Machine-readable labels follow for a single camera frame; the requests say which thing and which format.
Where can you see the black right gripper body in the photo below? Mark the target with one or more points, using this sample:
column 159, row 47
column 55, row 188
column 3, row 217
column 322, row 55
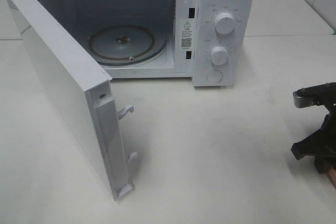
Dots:
column 321, row 143

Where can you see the pink round plate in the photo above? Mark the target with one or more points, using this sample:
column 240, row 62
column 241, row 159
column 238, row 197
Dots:
column 331, row 174

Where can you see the round white door button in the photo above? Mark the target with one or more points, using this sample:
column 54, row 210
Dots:
column 214, row 76

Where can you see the white microwave door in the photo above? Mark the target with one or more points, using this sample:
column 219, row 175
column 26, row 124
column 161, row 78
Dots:
column 80, row 90

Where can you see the lower white microwave knob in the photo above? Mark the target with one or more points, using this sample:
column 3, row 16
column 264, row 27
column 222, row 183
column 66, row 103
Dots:
column 219, row 55

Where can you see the white microwave knob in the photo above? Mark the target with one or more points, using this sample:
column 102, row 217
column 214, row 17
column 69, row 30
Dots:
column 224, row 22
column 219, row 55

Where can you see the upper white microwave knob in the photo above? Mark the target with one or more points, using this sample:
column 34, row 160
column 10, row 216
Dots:
column 224, row 22

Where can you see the white microwave oven body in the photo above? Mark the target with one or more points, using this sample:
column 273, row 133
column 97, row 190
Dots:
column 83, row 18

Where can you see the white warning label sticker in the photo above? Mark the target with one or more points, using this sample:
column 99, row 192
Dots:
column 186, row 33

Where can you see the glass microwave turntable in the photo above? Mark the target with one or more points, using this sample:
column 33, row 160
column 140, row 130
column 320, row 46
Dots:
column 124, row 45

